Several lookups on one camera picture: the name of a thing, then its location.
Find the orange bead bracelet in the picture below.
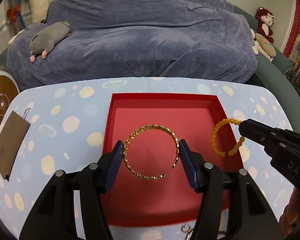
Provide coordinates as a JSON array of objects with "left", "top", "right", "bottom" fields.
[{"left": 210, "top": 117, "right": 246, "bottom": 158}]

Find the gold chain cuff bracelet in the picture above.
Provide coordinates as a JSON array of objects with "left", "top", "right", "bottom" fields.
[{"left": 122, "top": 124, "right": 180, "bottom": 180}]

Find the gold hoop earring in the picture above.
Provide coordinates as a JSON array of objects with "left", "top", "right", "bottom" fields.
[{"left": 181, "top": 223, "right": 192, "bottom": 233}]

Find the blue planet print sheet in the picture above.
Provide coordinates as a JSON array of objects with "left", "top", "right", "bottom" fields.
[{"left": 0, "top": 77, "right": 294, "bottom": 239}]

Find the red shallow cardboard box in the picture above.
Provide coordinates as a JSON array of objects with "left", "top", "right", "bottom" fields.
[{"left": 101, "top": 93, "right": 243, "bottom": 227}]

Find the beige cookie plush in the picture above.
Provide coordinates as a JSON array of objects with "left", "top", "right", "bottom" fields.
[{"left": 254, "top": 33, "right": 276, "bottom": 62}]

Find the white plush toy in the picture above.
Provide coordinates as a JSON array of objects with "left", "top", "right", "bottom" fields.
[{"left": 250, "top": 29, "right": 259, "bottom": 55}]

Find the red monkey plush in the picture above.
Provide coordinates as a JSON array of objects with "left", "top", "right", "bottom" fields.
[{"left": 255, "top": 7, "right": 275, "bottom": 44}]

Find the grey plush mouse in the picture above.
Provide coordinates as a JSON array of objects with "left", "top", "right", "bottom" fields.
[{"left": 30, "top": 22, "right": 71, "bottom": 63}]

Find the purple-grey velvet blanket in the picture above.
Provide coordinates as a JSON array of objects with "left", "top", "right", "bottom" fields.
[{"left": 7, "top": 0, "right": 257, "bottom": 90}]

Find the green bed frame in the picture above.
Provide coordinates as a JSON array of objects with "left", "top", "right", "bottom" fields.
[{"left": 233, "top": 4, "right": 300, "bottom": 133}]

